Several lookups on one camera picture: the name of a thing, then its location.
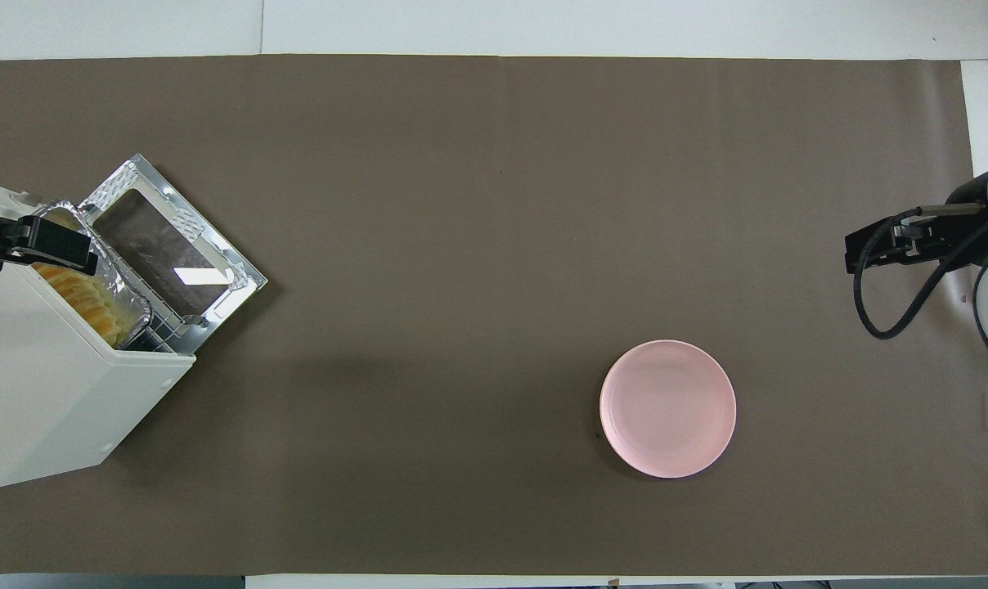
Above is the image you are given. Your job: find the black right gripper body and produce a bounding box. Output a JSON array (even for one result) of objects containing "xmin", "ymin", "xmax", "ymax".
[{"xmin": 893, "ymin": 213, "xmax": 988, "ymax": 264}]

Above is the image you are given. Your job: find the sliced golden bread loaf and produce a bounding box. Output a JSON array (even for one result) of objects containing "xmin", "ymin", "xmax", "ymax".
[{"xmin": 33, "ymin": 208, "xmax": 127, "ymax": 344}]

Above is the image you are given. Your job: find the aluminium foil tray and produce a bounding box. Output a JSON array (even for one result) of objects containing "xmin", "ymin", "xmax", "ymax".
[{"xmin": 32, "ymin": 200, "xmax": 154, "ymax": 349}]

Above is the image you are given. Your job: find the chrome framed glass oven door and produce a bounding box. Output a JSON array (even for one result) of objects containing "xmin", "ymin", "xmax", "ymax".
[{"xmin": 77, "ymin": 154, "xmax": 268, "ymax": 344}]

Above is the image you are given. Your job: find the white toaster oven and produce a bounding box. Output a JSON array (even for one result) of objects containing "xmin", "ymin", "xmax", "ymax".
[{"xmin": 0, "ymin": 174, "xmax": 197, "ymax": 488}]

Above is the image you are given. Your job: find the pink round plate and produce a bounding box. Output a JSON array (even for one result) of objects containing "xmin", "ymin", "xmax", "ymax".
[{"xmin": 600, "ymin": 339, "xmax": 738, "ymax": 479}]

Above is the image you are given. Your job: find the brown table mat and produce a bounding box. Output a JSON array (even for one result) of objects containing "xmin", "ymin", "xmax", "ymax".
[{"xmin": 0, "ymin": 54, "xmax": 988, "ymax": 576}]

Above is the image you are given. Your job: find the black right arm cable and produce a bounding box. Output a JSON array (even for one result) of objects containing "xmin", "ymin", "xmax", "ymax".
[{"xmin": 851, "ymin": 205, "xmax": 988, "ymax": 341}]

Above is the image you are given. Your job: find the metal oven wire rack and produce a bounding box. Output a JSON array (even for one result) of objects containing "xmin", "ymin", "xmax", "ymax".
[{"xmin": 120, "ymin": 281, "xmax": 195, "ymax": 354}]

